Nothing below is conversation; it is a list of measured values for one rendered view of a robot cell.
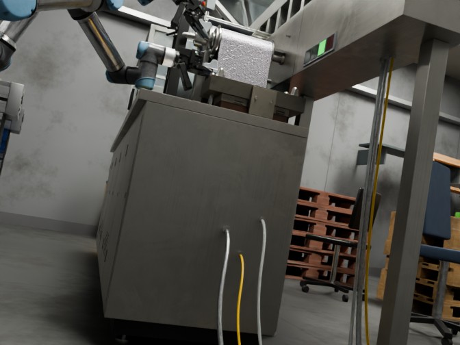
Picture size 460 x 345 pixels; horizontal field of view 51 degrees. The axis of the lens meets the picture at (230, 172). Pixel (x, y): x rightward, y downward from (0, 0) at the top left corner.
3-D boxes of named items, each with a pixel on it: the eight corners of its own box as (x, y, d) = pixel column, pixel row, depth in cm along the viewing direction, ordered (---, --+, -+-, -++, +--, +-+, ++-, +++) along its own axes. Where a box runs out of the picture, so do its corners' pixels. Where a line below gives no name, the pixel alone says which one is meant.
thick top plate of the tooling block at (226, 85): (199, 96, 196) (202, 82, 197) (288, 118, 207) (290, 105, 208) (209, 89, 181) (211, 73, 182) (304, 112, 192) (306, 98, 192)
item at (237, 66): (211, 90, 202) (219, 48, 204) (263, 103, 209) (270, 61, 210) (211, 90, 202) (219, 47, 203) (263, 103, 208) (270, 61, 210)
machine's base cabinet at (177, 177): (92, 252, 403) (112, 152, 410) (167, 263, 420) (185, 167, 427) (96, 347, 161) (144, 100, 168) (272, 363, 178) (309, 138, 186)
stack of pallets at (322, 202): (253, 274, 445) (270, 179, 453) (219, 259, 526) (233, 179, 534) (367, 289, 494) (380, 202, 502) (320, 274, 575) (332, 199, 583)
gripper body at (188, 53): (206, 52, 198) (178, 44, 195) (202, 72, 197) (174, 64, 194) (202, 57, 205) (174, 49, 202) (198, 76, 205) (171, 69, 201)
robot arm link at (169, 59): (163, 62, 193) (160, 67, 201) (174, 65, 194) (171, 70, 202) (167, 44, 193) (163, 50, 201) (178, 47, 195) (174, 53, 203)
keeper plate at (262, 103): (246, 113, 185) (251, 86, 186) (270, 120, 188) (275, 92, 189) (248, 113, 183) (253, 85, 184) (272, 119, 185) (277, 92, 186)
